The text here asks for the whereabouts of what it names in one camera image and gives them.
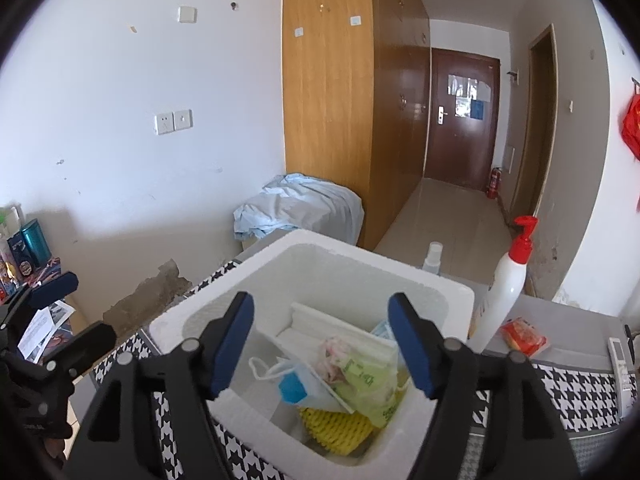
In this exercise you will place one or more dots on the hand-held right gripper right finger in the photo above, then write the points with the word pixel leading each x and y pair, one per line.
pixel 412 345

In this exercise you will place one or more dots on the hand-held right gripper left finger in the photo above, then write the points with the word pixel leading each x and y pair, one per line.
pixel 230 345

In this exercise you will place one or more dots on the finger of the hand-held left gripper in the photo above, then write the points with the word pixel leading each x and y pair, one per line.
pixel 90 342
pixel 60 284

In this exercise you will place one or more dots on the green plastic packet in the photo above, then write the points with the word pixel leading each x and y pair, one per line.
pixel 365 375

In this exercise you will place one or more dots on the blue face mask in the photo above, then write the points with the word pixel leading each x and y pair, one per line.
pixel 300 385

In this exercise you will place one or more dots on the translucent small spray bottle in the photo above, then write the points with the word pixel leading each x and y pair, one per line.
pixel 432 260

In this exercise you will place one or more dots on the white foam box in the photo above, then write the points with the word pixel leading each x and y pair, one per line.
pixel 350 270

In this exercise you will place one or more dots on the yellow foam net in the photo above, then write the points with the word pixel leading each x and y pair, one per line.
pixel 335 430

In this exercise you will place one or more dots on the person's left hand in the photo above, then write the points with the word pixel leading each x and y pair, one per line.
pixel 54 450

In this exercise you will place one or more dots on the teal can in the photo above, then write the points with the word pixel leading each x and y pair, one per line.
pixel 36 242

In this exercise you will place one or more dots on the white paper sheet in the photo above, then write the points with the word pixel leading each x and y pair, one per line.
pixel 42 330

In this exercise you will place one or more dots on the white lotion pump bottle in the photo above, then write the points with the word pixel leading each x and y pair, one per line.
pixel 505 285

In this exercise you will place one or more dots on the red snack packet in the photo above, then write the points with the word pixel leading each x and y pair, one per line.
pixel 525 337

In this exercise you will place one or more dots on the light blue cloth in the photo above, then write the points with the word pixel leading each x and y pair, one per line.
pixel 300 200

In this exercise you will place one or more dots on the houndstooth tablecloth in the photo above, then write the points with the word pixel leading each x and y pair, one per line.
pixel 575 390

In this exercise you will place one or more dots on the red fire extinguisher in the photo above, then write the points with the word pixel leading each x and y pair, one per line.
pixel 493 182

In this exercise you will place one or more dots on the dark brown entrance door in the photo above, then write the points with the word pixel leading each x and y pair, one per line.
pixel 460 150

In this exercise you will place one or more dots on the white remote control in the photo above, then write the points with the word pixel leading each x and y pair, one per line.
pixel 620 367

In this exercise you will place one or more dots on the blue door notice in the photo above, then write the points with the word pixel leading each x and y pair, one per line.
pixel 477 109

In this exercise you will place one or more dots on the wooden wardrobe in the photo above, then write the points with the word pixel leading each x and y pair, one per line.
pixel 325 110

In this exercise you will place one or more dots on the wooden side door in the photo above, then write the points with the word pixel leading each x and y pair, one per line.
pixel 540 125

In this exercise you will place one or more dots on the white door notice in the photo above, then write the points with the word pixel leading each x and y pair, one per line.
pixel 461 85

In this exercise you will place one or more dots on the red printed bag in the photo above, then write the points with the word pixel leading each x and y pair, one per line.
pixel 632 125

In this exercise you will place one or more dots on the white wall socket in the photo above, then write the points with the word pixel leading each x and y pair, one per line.
pixel 164 123
pixel 182 120

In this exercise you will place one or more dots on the wall-mounted bracket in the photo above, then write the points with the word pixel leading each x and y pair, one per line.
pixel 513 76

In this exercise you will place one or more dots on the white wall switch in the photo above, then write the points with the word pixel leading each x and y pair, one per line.
pixel 187 14

